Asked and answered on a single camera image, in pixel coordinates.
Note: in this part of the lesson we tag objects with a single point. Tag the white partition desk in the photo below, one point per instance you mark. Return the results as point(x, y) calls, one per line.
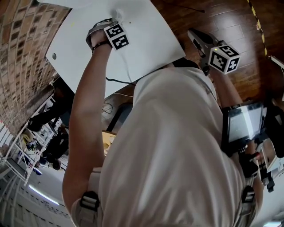
point(276, 59)

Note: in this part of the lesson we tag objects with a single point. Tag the person's left hand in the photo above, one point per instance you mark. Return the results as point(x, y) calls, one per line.
point(99, 37)

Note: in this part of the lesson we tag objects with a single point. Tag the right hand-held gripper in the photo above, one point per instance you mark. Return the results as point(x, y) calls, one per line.
point(224, 58)

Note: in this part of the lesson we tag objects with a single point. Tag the white shelf rack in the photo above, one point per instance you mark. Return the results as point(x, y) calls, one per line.
point(10, 163)

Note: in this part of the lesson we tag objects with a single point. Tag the black office chair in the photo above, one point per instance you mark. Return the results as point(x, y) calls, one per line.
point(44, 115)

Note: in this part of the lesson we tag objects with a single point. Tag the yellow black hazard tape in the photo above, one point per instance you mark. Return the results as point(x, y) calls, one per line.
point(258, 24)

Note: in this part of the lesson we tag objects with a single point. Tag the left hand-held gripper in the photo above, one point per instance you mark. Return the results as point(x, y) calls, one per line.
point(116, 36)

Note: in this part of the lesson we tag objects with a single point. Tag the white rectangular table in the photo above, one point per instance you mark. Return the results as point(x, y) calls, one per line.
point(133, 44)

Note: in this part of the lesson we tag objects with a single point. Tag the person's left forearm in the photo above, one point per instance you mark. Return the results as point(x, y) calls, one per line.
point(91, 84)

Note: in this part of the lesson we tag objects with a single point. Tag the black chest monitor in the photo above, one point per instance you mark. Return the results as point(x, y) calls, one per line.
point(244, 124)

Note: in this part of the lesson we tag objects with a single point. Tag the white tissue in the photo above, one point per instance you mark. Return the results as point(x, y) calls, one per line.
point(118, 13)

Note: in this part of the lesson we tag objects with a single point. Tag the person's right forearm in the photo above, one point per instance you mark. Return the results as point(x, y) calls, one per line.
point(226, 88)

